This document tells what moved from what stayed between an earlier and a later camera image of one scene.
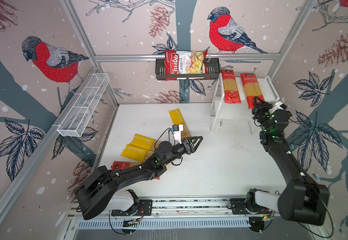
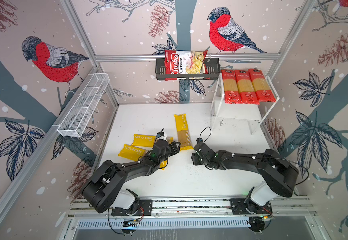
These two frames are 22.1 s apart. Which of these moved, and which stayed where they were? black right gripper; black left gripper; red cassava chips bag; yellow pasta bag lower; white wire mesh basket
Moved: black right gripper; black left gripper
Stayed: yellow pasta bag lower; white wire mesh basket; red cassava chips bag
